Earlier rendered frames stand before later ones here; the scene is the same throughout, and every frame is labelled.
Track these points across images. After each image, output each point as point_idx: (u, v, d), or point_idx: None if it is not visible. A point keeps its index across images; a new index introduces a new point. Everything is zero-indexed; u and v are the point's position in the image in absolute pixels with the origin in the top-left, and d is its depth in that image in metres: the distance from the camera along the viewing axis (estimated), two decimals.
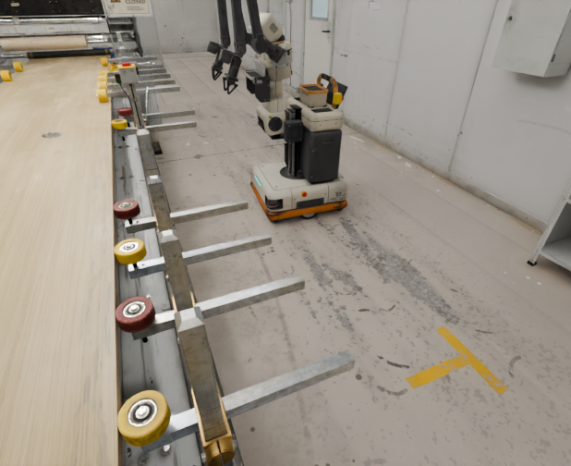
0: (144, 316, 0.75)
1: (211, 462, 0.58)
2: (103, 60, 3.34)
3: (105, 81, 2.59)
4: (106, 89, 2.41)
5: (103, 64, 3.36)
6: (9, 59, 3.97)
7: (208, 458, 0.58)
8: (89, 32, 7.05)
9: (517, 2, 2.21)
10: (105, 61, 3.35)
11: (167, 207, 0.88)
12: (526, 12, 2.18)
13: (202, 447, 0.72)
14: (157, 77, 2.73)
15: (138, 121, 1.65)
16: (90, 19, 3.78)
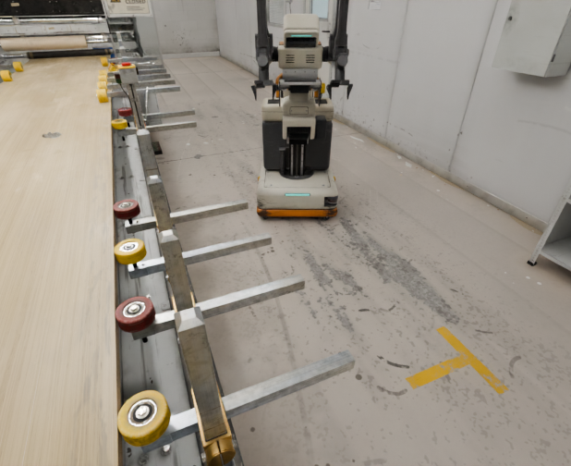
0: (144, 316, 0.75)
1: (211, 462, 0.58)
2: (103, 60, 3.34)
3: (105, 81, 2.59)
4: (106, 89, 2.41)
5: (103, 64, 3.36)
6: (9, 59, 3.97)
7: (208, 458, 0.58)
8: (89, 32, 7.05)
9: (517, 2, 2.21)
10: (105, 61, 3.35)
11: (167, 207, 0.88)
12: (526, 12, 2.18)
13: (202, 447, 0.72)
14: (157, 77, 2.73)
15: (138, 121, 1.65)
16: (90, 19, 3.78)
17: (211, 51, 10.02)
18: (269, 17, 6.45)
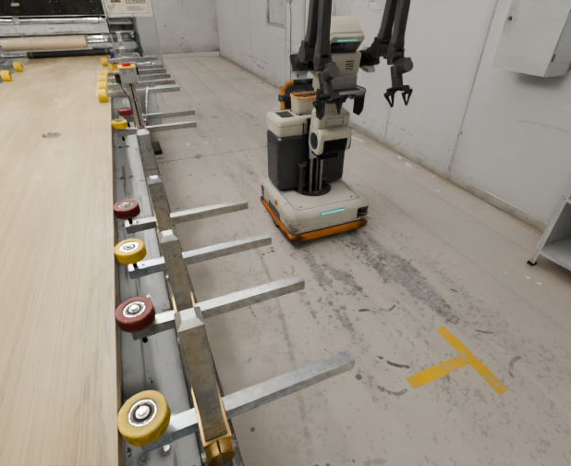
0: (144, 316, 0.75)
1: (211, 462, 0.58)
2: (103, 60, 3.34)
3: (105, 81, 2.59)
4: (106, 89, 2.41)
5: (103, 64, 3.36)
6: (9, 59, 3.97)
7: (208, 458, 0.58)
8: (89, 32, 7.05)
9: (517, 2, 2.21)
10: (105, 61, 3.35)
11: (167, 207, 0.88)
12: (526, 12, 2.18)
13: (202, 447, 0.72)
14: (157, 77, 2.73)
15: (138, 121, 1.65)
16: (90, 19, 3.78)
17: (211, 51, 10.02)
18: (269, 17, 6.45)
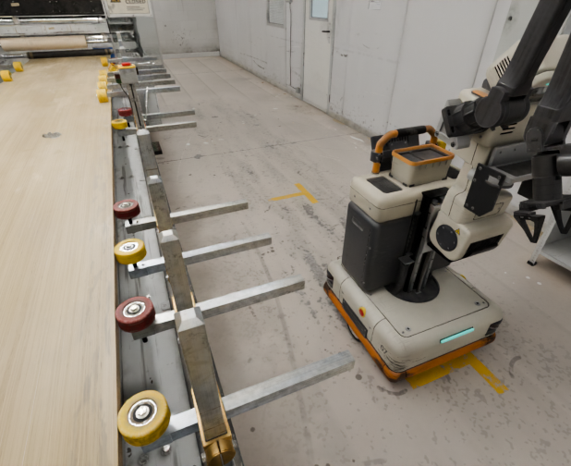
0: (144, 316, 0.75)
1: (211, 462, 0.58)
2: (103, 60, 3.34)
3: (105, 81, 2.59)
4: (106, 89, 2.41)
5: (103, 64, 3.36)
6: (9, 59, 3.97)
7: (208, 458, 0.58)
8: (89, 32, 7.05)
9: (517, 2, 2.21)
10: (105, 61, 3.35)
11: (167, 207, 0.88)
12: (526, 12, 2.18)
13: (202, 447, 0.72)
14: (157, 77, 2.73)
15: (138, 121, 1.65)
16: (90, 19, 3.78)
17: (211, 51, 10.02)
18: (269, 17, 6.45)
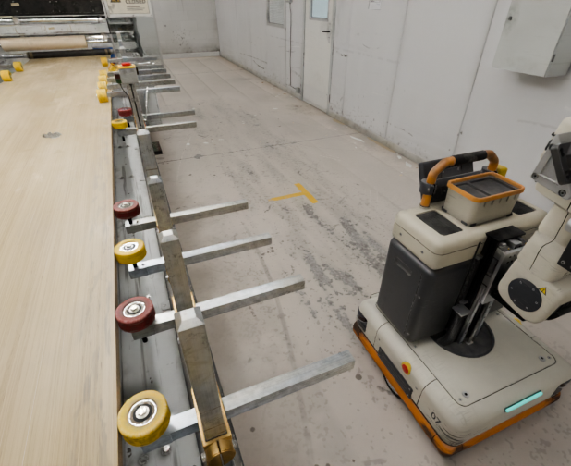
0: (144, 316, 0.75)
1: (211, 462, 0.58)
2: (103, 60, 3.34)
3: (105, 81, 2.59)
4: (106, 89, 2.41)
5: (103, 64, 3.36)
6: (9, 59, 3.97)
7: (208, 458, 0.58)
8: (89, 32, 7.05)
9: (517, 2, 2.21)
10: (105, 61, 3.35)
11: (167, 207, 0.88)
12: (526, 12, 2.18)
13: (202, 447, 0.72)
14: (157, 77, 2.73)
15: (138, 121, 1.65)
16: (90, 19, 3.78)
17: (211, 51, 10.02)
18: (269, 17, 6.45)
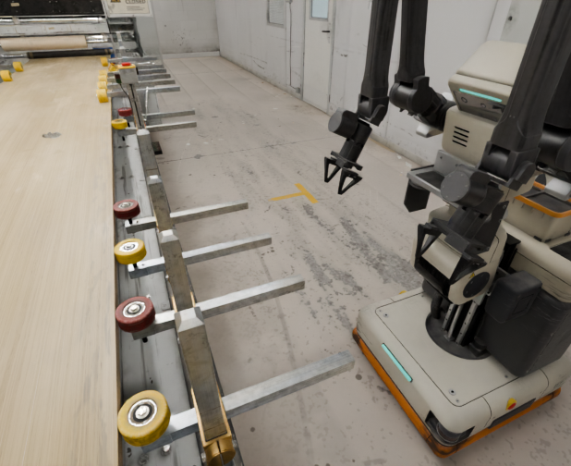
0: (144, 316, 0.75)
1: (211, 462, 0.58)
2: (103, 60, 3.34)
3: (105, 81, 2.59)
4: (106, 89, 2.41)
5: (103, 64, 3.36)
6: (9, 59, 3.97)
7: (208, 458, 0.58)
8: (89, 32, 7.05)
9: (517, 2, 2.21)
10: (105, 61, 3.35)
11: (167, 207, 0.88)
12: (526, 12, 2.18)
13: (202, 447, 0.72)
14: (157, 77, 2.73)
15: (138, 121, 1.65)
16: (90, 19, 3.78)
17: (211, 51, 10.02)
18: (269, 17, 6.45)
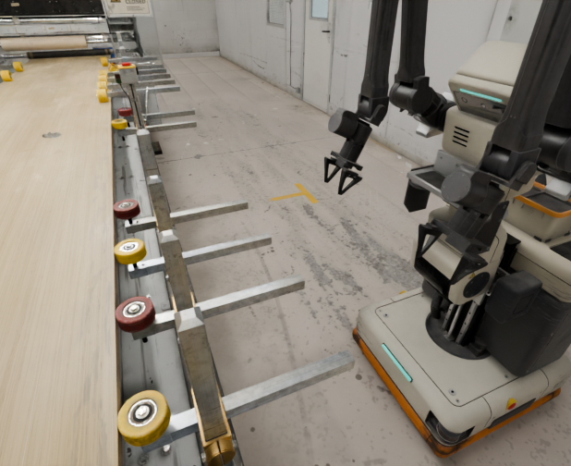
0: (144, 316, 0.75)
1: (211, 462, 0.58)
2: (103, 60, 3.34)
3: (105, 81, 2.59)
4: (106, 89, 2.41)
5: (103, 64, 3.36)
6: (9, 59, 3.97)
7: (208, 458, 0.58)
8: (89, 32, 7.05)
9: (517, 2, 2.21)
10: (105, 61, 3.35)
11: (167, 207, 0.88)
12: (526, 12, 2.18)
13: (202, 447, 0.72)
14: (157, 77, 2.73)
15: (138, 121, 1.65)
16: (90, 19, 3.78)
17: (211, 51, 10.02)
18: (269, 17, 6.45)
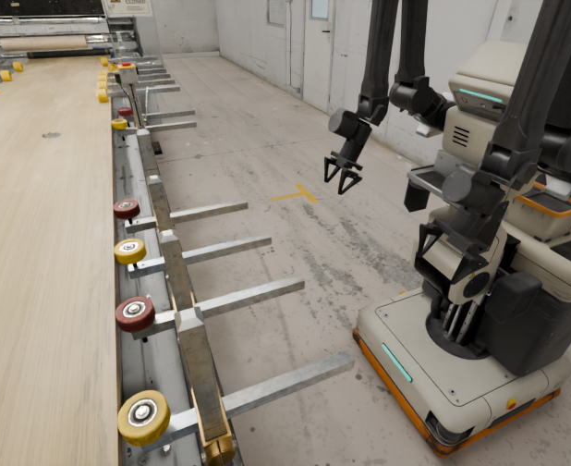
0: (144, 316, 0.75)
1: (211, 462, 0.58)
2: (103, 60, 3.34)
3: (105, 81, 2.59)
4: (106, 89, 2.41)
5: (103, 64, 3.36)
6: (9, 59, 3.97)
7: (208, 458, 0.58)
8: (89, 32, 7.05)
9: (517, 2, 2.21)
10: (105, 61, 3.35)
11: (167, 207, 0.88)
12: (526, 12, 2.18)
13: (202, 447, 0.72)
14: (157, 77, 2.73)
15: (138, 121, 1.65)
16: (90, 19, 3.78)
17: (211, 51, 10.02)
18: (269, 17, 6.45)
